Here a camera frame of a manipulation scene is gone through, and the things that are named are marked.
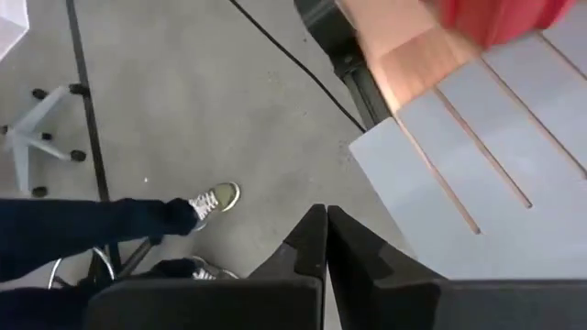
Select black stool with chrome ring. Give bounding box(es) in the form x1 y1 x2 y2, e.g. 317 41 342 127
47 236 155 291

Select person's shoe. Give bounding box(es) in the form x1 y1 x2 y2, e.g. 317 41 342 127
190 255 239 281
189 181 242 230

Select black floor cable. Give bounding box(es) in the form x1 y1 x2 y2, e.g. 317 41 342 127
227 0 367 134

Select short grey slotted divider panel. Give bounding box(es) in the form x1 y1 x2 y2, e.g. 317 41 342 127
348 8 587 281

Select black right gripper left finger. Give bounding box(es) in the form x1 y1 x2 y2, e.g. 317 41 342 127
84 203 328 330

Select white chair base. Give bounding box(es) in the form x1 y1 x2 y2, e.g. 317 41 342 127
0 83 88 199

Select large red plastic bin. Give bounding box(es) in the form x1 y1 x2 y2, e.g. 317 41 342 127
421 0 579 50

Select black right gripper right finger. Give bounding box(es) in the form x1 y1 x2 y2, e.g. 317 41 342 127
327 204 587 330

